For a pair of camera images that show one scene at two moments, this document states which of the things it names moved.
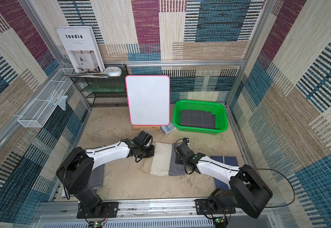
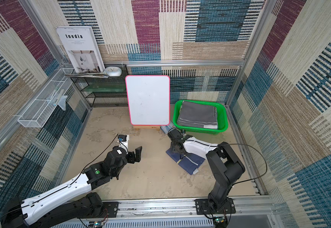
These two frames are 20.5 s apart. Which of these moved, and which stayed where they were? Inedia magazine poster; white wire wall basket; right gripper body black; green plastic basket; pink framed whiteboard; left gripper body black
Moved: left gripper body black; right gripper body black
Stayed: green plastic basket; Inedia magazine poster; white wire wall basket; pink framed whiteboard
